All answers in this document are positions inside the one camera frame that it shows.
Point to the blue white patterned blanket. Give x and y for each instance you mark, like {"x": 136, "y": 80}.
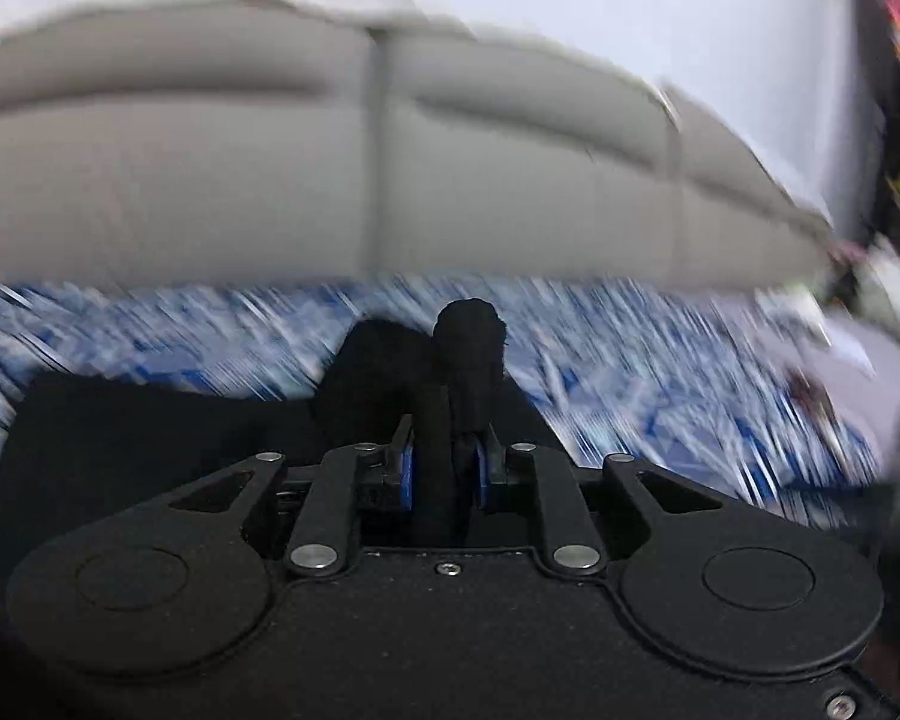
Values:
{"x": 645, "y": 360}

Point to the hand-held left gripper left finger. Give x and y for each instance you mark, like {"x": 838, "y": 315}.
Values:
{"x": 403, "y": 469}

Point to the cream leather sofa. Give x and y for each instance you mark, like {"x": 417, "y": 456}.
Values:
{"x": 195, "y": 187}

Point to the white cloth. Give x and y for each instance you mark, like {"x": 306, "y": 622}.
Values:
{"x": 862, "y": 315}

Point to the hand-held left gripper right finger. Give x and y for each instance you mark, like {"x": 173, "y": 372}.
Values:
{"x": 483, "y": 472}

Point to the black pants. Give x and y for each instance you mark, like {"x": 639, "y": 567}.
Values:
{"x": 157, "y": 435}

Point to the dark cabinet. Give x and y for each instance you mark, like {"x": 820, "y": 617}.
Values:
{"x": 896, "y": 90}

